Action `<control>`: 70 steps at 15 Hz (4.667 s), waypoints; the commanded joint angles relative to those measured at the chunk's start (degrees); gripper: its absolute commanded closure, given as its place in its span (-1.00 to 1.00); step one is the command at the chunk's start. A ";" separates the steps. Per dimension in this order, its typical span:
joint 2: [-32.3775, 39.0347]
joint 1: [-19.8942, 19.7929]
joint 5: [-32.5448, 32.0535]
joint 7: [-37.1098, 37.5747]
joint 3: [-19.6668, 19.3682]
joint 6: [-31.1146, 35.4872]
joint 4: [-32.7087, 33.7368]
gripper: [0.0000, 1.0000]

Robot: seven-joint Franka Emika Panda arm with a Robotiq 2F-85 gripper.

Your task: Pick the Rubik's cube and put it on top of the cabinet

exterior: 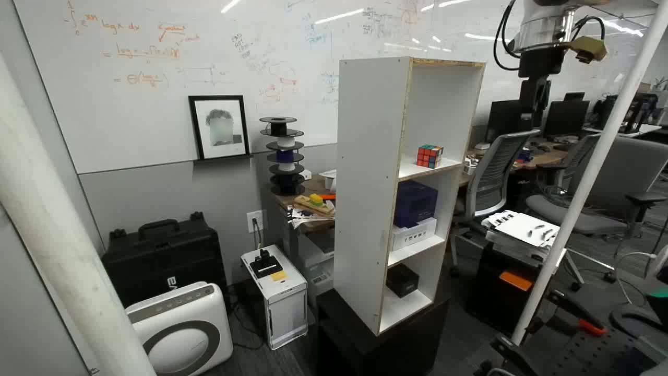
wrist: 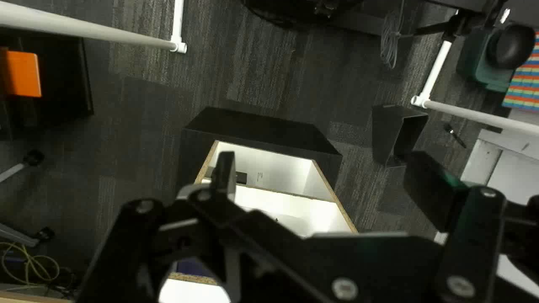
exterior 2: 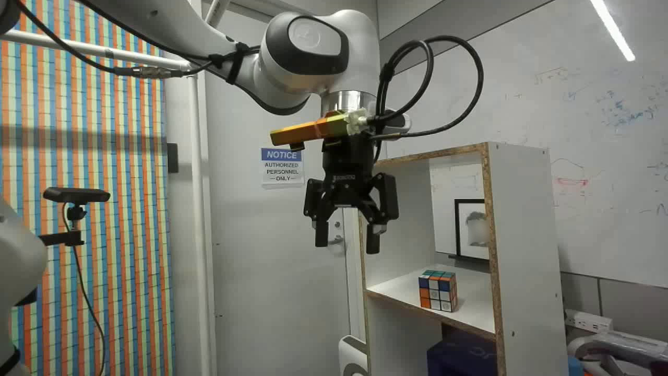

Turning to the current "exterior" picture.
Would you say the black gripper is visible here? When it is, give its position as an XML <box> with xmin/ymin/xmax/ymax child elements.
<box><xmin>520</xmin><ymin>49</ymin><xmax>563</xmax><ymax>126</ymax></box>

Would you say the multicoloured Rubik's cube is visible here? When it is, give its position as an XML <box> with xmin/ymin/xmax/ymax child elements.
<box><xmin>415</xmin><ymin>145</ymin><xmax>442</xmax><ymax>169</ymax></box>

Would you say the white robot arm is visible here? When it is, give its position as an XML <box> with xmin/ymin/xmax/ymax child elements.
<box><xmin>494</xmin><ymin>0</ymin><xmax>608</xmax><ymax>128</ymax></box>

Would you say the white shelf cabinet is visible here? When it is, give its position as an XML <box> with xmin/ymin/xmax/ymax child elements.
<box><xmin>335</xmin><ymin>57</ymin><xmax>484</xmax><ymax>334</ymax></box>

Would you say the black stand under cabinet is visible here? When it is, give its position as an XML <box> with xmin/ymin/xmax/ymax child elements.
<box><xmin>315</xmin><ymin>291</ymin><xmax>449</xmax><ymax>376</ymax></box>

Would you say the white diagonal pole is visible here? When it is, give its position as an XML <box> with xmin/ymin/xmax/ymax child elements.
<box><xmin>512</xmin><ymin>0</ymin><xmax>668</xmax><ymax>345</ymax></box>

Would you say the grey mesh office chair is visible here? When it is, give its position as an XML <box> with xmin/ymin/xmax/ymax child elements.
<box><xmin>525</xmin><ymin>131</ymin><xmax>668</xmax><ymax>292</ymax></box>

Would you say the white perforated board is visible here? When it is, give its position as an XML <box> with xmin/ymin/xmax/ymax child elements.
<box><xmin>483</xmin><ymin>210</ymin><xmax>559</xmax><ymax>249</ymax></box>

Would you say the dark blue box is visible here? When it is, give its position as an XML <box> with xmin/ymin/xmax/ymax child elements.
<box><xmin>395</xmin><ymin>180</ymin><xmax>438</xmax><ymax>228</ymax></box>

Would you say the white flat box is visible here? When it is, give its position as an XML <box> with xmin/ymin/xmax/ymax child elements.
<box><xmin>390</xmin><ymin>218</ymin><xmax>436</xmax><ymax>250</ymax></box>

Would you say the small black box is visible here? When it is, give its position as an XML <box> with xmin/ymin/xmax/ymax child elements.
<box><xmin>387</xmin><ymin>263</ymin><xmax>420</xmax><ymax>296</ymax></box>

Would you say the framed portrait picture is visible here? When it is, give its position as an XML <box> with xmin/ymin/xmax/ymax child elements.
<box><xmin>188</xmin><ymin>94</ymin><xmax>248</xmax><ymax>162</ymax></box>

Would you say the black device on tower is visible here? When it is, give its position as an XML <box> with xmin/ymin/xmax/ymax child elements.
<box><xmin>251</xmin><ymin>249</ymin><xmax>283</xmax><ymax>277</ymax></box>

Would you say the white computer tower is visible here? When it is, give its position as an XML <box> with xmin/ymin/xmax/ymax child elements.
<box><xmin>240</xmin><ymin>244</ymin><xmax>309</xmax><ymax>351</ymax></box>

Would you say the black hard equipment case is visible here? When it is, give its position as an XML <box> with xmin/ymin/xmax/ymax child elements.
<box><xmin>103</xmin><ymin>212</ymin><xmax>228</xmax><ymax>307</ymax></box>

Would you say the white round air purifier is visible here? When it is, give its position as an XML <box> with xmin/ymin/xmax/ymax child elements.
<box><xmin>126</xmin><ymin>283</ymin><xmax>235</xmax><ymax>376</ymax></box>

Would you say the white foreground pole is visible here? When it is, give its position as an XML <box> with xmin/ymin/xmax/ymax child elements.
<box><xmin>0</xmin><ymin>61</ymin><xmax>156</xmax><ymax>376</ymax></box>

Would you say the stack of wire spools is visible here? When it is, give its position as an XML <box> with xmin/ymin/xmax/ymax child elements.
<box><xmin>261</xmin><ymin>118</ymin><xmax>305</xmax><ymax>197</ymax></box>

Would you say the white wall power outlet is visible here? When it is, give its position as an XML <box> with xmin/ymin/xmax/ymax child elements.
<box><xmin>247</xmin><ymin>210</ymin><xmax>266</xmax><ymax>231</ymax></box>

